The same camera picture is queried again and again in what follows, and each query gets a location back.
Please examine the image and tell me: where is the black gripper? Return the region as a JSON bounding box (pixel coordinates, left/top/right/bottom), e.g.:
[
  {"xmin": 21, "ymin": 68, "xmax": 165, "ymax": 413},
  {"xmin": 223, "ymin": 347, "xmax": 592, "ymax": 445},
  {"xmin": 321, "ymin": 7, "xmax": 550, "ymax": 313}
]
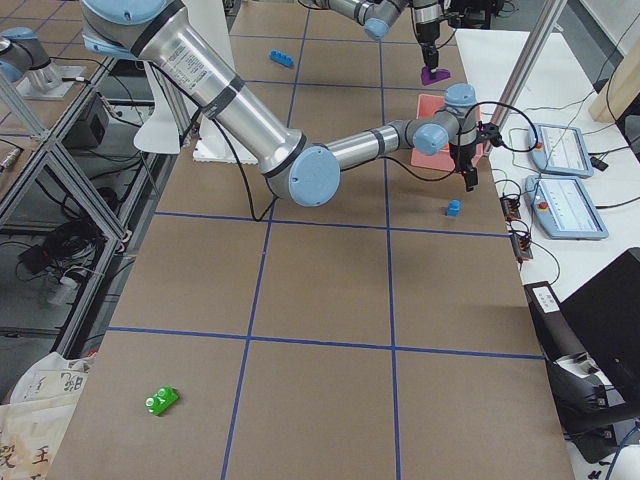
[
  {"xmin": 449, "ymin": 143, "xmax": 478, "ymax": 192},
  {"xmin": 415, "ymin": 20, "xmax": 440, "ymax": 71}
]

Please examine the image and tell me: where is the purple block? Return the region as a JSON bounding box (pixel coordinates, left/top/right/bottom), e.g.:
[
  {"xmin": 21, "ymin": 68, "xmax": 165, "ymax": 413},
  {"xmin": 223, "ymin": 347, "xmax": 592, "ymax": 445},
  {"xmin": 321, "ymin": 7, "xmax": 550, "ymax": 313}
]
[{"xmin": 421, "ymin": 66, "xmax": 451, "ymax": 86}]

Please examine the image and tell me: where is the small blue block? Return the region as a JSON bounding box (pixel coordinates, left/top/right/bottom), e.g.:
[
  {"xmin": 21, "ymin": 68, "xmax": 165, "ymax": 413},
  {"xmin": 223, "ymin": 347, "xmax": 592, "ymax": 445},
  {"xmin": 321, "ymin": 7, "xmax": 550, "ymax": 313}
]
[{"xmin": 445, "ymin": 199, "xmax": 462, "ymax": 218}]

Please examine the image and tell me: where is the long blue four-stud block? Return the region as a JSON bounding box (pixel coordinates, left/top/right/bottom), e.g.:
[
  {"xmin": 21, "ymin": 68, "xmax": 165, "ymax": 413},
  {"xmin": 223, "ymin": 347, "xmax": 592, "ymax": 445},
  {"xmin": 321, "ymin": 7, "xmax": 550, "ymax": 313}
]
[{"xmin": 269, "ymin": 49, "xmax": 295, "ymax": 68}]

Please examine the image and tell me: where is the green block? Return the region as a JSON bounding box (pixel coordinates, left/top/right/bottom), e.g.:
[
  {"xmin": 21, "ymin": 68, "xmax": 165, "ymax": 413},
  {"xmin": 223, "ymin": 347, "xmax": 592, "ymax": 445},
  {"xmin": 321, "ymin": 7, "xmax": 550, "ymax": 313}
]
[{"xmin": 145, "ymin": 385, "xmax": 180, "ymax": 416}]

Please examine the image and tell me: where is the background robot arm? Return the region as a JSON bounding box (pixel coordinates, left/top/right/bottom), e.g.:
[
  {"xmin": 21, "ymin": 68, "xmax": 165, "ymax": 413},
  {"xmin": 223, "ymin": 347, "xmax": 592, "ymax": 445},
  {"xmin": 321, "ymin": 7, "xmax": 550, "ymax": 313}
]
[{"xmin": 1, "ymin": 27, "xmax": 85, "ymax": 100}]

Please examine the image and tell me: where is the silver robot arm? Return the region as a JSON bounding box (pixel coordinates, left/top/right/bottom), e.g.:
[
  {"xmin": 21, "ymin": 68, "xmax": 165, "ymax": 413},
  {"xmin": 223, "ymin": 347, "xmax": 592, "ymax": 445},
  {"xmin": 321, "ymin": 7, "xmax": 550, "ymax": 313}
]
[
  {"xmin": 81, "ymin": 1, "xmax": 478, "ymax": 207},
  {"xmin": 299, "ymin": 0, "xmax": 448, "ymax": 80}
]

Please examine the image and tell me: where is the pink plastic box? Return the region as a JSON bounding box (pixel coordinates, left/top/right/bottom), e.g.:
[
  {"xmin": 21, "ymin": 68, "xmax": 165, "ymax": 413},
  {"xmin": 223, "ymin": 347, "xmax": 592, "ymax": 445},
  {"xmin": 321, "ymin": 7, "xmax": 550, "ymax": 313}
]
[{"xmin": 411, "ymin": 87, "xmax": 476, "ymax": 171}]

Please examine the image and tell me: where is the grey usb hub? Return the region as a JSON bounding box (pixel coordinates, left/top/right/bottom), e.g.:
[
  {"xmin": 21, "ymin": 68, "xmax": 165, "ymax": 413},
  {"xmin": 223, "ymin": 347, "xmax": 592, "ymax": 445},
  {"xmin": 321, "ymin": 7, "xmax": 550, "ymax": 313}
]
[{"xmin": 500, "ymin": 196, "xmax": 521, "ymax": 221}]

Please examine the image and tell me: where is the upper teach pendant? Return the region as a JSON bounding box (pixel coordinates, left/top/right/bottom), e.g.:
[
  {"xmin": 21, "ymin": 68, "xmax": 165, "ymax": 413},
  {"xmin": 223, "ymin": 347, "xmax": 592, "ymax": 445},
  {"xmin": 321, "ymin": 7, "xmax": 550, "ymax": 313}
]
[{"xmin": 528, "ymin": 123, "xmax": 593, "ymax": 178}]

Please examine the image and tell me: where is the teach pendant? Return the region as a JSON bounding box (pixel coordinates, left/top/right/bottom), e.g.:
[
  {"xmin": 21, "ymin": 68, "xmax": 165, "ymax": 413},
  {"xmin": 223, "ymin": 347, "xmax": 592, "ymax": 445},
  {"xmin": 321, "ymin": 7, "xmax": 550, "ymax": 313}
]
[
  {"xmin": 528, "ymin": 123, "xmax": 593, "ymax": 178},
  {"xmin": 524, "ymin": 174, "xmax": 609, "ymax": 240}
]

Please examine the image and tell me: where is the lower teach pendant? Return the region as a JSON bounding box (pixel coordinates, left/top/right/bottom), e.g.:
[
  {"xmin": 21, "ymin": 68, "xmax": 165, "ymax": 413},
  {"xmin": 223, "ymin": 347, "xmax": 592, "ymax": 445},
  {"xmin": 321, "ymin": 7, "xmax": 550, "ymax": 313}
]
[{"xmin": 524, "ymin": 174, "xmax": 609, "ymax": 240}]

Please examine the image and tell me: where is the white tote bag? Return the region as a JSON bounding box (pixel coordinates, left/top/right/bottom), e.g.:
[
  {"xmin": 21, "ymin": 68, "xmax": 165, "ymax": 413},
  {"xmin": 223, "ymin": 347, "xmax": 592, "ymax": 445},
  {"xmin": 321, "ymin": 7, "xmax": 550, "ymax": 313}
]
[{"xmin": 1, "ymin": 352, "xmax": 95, "ymax": 479}]

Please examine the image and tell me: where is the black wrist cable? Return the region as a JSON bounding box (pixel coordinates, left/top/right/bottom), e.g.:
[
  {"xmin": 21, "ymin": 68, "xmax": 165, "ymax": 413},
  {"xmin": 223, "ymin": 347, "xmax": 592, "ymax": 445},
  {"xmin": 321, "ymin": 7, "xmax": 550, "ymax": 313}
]
[{"xmin": 387, "ymin": 102, "xmax": 541, "ymax": 181}]

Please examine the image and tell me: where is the aluminium frame post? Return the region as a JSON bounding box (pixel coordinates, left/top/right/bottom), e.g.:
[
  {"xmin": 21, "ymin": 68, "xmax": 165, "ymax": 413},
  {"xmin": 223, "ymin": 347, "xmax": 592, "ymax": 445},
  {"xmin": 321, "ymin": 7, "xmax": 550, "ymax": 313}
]
[{"xmin": 490, "ymin": 0, "xmax": 567, "ymax": 129}]

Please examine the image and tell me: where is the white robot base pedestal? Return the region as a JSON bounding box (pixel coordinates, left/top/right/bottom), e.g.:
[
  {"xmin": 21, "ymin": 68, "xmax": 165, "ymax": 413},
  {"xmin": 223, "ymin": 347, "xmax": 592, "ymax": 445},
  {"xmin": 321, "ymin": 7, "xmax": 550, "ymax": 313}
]
[{"xmin": 134, "ymin": 62, "xmax": 235, "ymax": 163}]

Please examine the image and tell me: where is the aluminium frame rack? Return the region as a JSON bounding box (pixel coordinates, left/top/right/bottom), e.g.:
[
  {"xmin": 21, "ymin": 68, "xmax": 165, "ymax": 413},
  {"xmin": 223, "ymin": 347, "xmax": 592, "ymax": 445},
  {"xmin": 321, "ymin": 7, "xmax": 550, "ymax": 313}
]
[{"xmin": 0, "ymin": 59, "xmax": 166, "ymax": 356}]

